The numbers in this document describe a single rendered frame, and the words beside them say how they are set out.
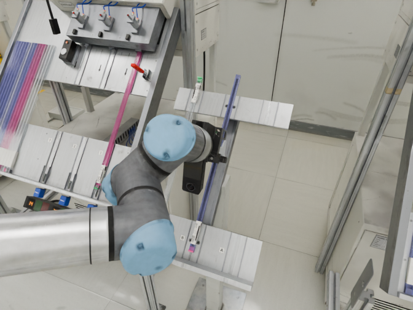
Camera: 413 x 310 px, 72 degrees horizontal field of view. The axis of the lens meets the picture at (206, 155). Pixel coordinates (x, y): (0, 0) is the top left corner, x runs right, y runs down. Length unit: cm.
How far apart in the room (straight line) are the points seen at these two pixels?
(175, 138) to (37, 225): 21
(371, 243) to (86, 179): 101
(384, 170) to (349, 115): 136
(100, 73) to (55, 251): 82
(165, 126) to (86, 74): 74
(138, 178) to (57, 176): 67
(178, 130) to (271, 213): 152
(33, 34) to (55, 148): 51
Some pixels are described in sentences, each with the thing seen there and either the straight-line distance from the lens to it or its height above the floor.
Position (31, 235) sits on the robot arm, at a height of 110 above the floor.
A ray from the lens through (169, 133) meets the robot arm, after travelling 44.
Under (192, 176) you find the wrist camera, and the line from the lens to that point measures 64.
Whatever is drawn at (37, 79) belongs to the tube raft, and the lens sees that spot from 128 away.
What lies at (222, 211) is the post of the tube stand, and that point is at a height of 71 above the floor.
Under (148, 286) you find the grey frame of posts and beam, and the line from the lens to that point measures 128.
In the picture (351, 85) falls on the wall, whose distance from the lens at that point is 262.
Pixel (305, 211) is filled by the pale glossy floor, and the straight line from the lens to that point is 198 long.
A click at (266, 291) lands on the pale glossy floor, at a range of 159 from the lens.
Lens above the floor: 138
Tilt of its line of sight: 36 degrees down
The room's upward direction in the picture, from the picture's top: straight up
